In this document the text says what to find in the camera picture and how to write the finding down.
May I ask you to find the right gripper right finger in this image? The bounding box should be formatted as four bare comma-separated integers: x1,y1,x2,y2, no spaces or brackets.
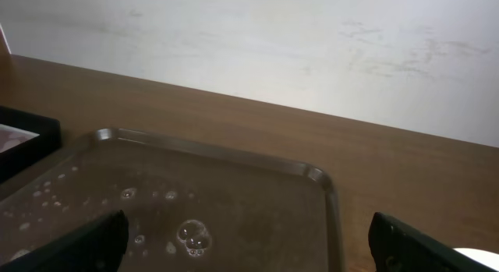
368,212,494,272

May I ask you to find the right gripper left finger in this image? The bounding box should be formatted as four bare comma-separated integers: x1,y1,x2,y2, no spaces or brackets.
1,210,129,272

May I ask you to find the cream white plate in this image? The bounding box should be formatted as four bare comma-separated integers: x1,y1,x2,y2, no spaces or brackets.
455,248,499,271

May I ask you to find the large brown serving tray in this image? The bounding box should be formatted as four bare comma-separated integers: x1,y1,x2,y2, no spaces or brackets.
1,129,345,271

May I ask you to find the small soapy water tray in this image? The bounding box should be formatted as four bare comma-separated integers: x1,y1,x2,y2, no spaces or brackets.
1,106,62,183

